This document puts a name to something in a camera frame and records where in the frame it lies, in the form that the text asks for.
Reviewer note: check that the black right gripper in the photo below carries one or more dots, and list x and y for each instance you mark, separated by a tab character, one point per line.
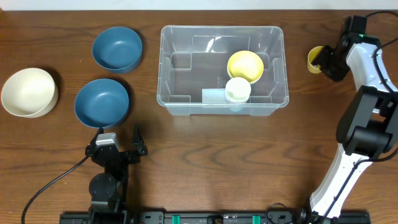
335	73

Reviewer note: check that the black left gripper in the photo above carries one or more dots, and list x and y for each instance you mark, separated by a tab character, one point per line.
133	158

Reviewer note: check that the yellow cup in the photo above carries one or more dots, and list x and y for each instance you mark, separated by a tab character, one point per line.
315	69

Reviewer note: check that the small yellow bowl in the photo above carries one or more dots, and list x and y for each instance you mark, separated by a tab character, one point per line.
245	64

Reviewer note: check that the cream cup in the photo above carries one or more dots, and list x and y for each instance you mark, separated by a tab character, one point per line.
237	90

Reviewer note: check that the light blue cup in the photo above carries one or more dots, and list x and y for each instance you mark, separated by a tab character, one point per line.
237	107

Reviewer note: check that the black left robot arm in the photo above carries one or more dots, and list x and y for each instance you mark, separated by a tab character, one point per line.
108	189

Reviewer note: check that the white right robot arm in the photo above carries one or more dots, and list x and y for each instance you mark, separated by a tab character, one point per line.
365	134

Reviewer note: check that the clear plastic storage container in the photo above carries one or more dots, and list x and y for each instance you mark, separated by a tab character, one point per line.
193	68

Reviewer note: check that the near dark blue bowl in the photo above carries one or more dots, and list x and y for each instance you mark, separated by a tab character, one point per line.
102	103

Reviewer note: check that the dark blue bowl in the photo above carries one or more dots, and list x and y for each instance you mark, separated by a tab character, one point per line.
102	103
118	49

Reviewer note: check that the far dark blue bowl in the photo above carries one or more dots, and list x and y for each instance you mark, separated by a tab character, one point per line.
118	49

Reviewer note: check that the large cream bowl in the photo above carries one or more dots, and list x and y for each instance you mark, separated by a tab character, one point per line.
29	93

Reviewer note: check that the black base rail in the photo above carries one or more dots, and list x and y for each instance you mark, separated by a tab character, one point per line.
277	216

